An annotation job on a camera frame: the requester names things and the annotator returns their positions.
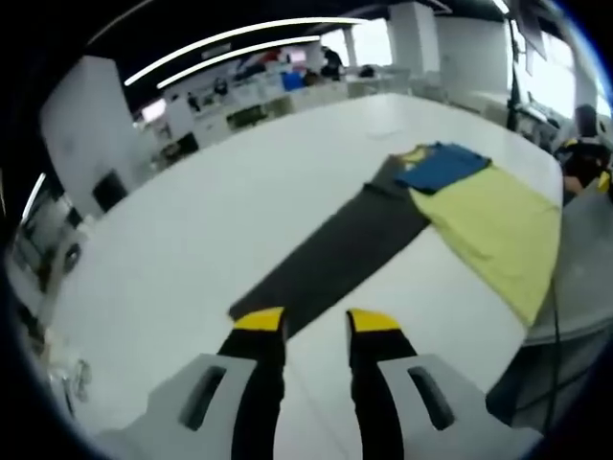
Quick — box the grey mesh chair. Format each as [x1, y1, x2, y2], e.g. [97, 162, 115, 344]
[486, 191, 613, 432]

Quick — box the black monitor stand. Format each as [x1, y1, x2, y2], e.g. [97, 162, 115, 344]
[505, 18, 528, 133]

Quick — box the black cable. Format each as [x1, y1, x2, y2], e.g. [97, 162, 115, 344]
[545, 275, 562, 432]

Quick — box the long white workbench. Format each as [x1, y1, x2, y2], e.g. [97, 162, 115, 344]
[143, 71, 413, 159]

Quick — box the dark wall monitor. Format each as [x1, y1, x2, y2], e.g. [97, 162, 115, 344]
[510, 0, 548, 61]

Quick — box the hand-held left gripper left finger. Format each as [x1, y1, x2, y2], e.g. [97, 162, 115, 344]
[95, 306, 288, 460]

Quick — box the black cabinet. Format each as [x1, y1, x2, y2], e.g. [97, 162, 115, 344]
[92, 170, 129, 214]

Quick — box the white cabinet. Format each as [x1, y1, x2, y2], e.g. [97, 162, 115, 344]
[165, 95, 196, 140]

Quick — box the yellow blue grey garment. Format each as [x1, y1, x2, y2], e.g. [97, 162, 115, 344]
[227, 141, 562, 339]

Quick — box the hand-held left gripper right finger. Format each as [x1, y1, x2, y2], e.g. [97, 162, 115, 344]
[345, 308, 545, 460]

